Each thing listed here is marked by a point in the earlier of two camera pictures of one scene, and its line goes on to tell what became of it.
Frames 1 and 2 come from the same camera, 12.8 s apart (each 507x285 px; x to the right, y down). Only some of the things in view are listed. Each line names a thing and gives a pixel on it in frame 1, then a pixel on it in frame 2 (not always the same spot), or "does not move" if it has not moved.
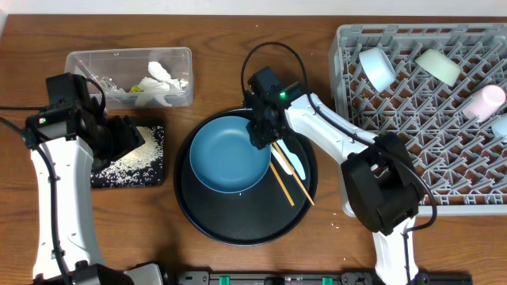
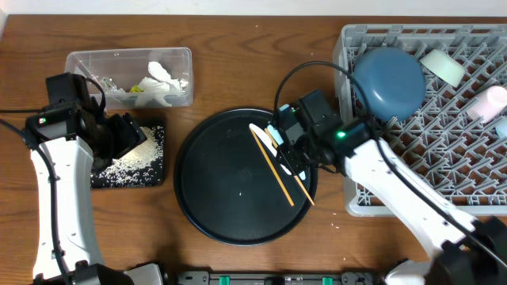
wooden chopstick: (281, 183) does not move
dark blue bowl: (224, 157) to (394, 82)
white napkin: (158, 87) does not move
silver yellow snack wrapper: (110, 87) does not move
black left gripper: (131, 136) does not move
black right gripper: (257, 136) to (287, 151)
